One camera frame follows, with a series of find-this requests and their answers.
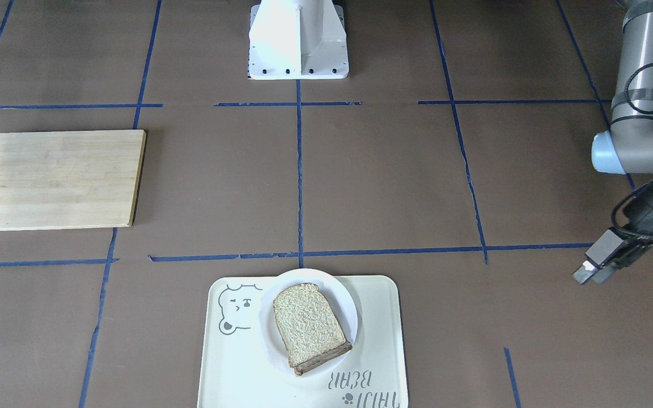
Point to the white camera mast base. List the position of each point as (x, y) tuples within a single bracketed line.
[(297, 40)]

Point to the toast with fried egg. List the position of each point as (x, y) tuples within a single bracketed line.
[(330, 358)]

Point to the white round plate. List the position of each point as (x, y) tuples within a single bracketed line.
[(336, 293)]

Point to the bread slice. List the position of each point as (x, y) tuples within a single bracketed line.
[(306, 322)]

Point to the cream bear tray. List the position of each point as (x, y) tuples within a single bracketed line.
[(234, 372)]

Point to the wooden cutting board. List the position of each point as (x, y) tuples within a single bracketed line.
[(62, 180)]

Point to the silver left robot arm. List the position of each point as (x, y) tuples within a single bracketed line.
[(627, 147)]

